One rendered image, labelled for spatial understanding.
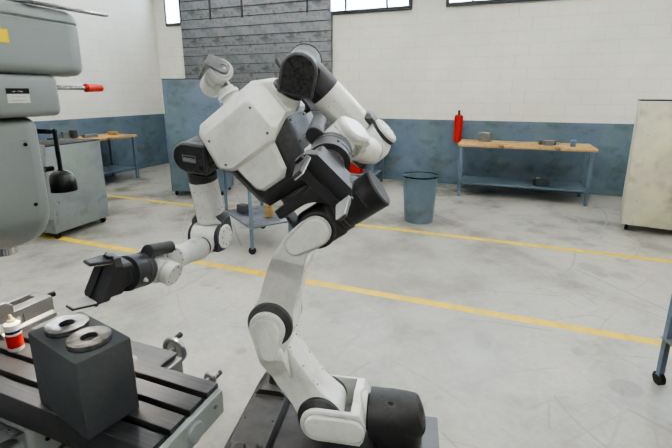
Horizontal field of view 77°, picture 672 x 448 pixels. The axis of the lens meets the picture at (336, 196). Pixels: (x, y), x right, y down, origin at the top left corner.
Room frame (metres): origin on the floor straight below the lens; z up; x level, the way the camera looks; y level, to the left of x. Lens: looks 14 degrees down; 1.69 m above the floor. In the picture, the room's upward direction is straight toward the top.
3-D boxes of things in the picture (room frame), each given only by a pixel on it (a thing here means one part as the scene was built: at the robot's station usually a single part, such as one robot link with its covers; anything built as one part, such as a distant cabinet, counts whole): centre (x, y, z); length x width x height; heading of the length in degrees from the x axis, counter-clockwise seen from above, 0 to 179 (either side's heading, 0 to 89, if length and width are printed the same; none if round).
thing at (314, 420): (1.19, 0.00, 0.68); 0.21 x 0.20 x 0.13; 80
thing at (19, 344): (1.09, 0.93, 1.02); 0.04 x 0.04 x 0.11
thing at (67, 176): (1.21, 0.80, 1.44); 0.07 x 0.07 x 0.06
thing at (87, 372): (0.86, 0.59, 1.06); 0.22 x 0.12 x 0.20; 57
